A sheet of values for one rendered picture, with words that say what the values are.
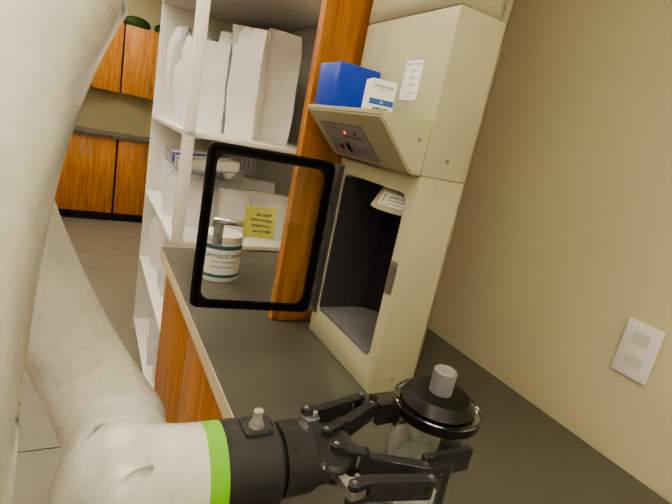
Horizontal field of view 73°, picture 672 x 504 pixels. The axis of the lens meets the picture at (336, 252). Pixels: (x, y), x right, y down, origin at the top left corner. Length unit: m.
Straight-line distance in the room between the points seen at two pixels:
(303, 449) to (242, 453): 0.06
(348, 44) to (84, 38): 0.88
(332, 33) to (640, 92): 0.67
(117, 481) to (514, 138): 1.16
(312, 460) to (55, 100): 0.38
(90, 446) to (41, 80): 0.29
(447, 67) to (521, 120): 0.47
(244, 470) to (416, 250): 0.59
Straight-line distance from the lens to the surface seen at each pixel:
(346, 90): 1.01
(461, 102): 0.92
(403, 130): 0.84
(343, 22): 1.20
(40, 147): 0.30
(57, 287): 0.53
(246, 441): 0.47
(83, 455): 0.46
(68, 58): 0.36
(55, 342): 0.53
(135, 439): 0.45
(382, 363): 0.99
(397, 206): 0.98
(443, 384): 0.57
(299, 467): 0.49
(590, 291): 1.15
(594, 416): 1.18
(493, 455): 0.98
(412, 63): 0.98
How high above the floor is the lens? 1.45
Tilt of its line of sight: 14 degrees down
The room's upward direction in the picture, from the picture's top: 11 degrees clockwise
